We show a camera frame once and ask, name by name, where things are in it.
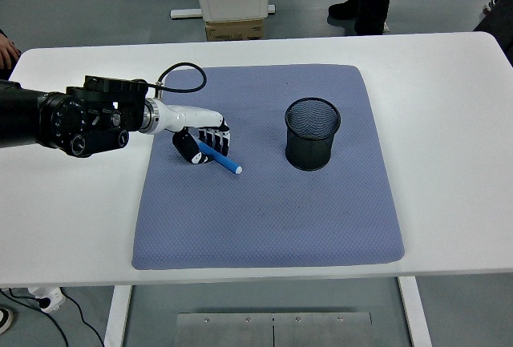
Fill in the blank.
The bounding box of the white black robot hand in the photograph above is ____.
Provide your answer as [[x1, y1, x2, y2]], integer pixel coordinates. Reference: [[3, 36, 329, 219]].
[[157, 103, 232, 166]]

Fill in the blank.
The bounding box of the person's hand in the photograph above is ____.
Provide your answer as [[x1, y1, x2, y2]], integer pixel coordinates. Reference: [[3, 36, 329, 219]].
[[0, 33, 21, 70]]

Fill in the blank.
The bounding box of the blue marker pen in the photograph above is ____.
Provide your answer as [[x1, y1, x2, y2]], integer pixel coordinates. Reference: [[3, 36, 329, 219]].
[[198, 141, 244, 176]]

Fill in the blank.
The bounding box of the black mesh pen holder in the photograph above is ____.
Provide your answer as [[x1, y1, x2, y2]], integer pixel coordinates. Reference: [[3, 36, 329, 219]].
[[284, 97, 342, 171]]

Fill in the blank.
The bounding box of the brown cardboard box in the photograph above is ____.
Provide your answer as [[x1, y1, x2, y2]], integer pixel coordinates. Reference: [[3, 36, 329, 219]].
[[204, 18, 265, 42]]

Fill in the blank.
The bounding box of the white base bar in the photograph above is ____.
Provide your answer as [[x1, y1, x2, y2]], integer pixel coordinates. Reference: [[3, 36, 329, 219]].
[[169, 3, 277, 19]]

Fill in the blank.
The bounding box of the blue-grey padded mat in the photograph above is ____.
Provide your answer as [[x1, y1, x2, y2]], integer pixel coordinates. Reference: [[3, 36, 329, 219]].
[[131, 64, 406, 271]]

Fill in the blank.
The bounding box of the white table leg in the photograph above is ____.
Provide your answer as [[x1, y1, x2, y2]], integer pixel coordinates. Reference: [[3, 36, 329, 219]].
[[103, 284, 133, 347], [397, 276, 433, 347]]

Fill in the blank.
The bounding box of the white power strip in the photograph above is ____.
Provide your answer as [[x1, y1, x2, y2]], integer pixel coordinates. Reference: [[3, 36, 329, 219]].
[[27, 286, 67, 315]]

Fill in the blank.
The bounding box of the person's shoe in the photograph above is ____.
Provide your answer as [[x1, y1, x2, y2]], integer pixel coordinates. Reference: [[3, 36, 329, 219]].
[[0, 307, 14, 334]]

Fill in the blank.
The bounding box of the black floor cable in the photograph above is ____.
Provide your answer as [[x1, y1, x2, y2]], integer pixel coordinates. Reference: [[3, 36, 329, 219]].
[[0, 288, 71, 347], [62, 293, 106, 347]]

